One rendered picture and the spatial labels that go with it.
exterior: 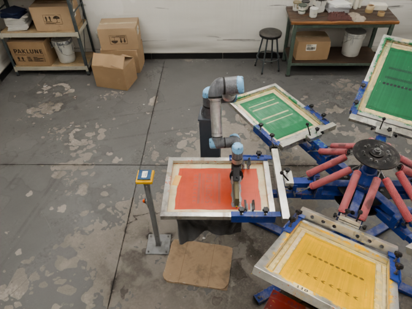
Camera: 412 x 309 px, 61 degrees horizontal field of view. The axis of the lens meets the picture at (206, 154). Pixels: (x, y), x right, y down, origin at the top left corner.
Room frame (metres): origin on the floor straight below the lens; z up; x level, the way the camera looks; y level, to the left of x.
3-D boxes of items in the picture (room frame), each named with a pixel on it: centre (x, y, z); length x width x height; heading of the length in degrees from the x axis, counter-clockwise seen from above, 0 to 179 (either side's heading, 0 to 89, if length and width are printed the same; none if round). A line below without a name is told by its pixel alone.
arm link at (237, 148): (1.77, -0.21, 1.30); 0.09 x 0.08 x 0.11; 4
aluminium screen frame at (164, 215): (1.75, -0.08, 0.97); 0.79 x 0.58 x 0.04; 87
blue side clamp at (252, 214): (1.46, -0.31, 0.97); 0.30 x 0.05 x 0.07; 87
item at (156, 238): (1.90, 0.48, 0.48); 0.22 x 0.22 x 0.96; 87
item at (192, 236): (1.55, -0.02, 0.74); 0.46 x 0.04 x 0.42; 87
